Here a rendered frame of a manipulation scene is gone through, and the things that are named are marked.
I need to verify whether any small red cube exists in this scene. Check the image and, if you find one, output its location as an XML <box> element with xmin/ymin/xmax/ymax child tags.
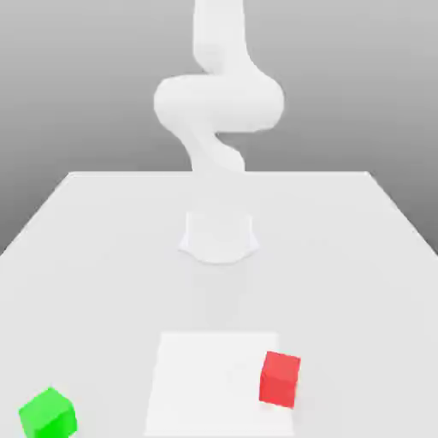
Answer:
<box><xmin>258</xmin><ymin>350</ymin><xmax>302</xmax><ymax>410</ymax></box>

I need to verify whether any small green cube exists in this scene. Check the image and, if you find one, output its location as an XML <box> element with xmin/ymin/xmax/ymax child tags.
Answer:
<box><xmin>18</xmin><ymin>386</ymin><xmax>78</xmax><ymax>438</ymax></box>

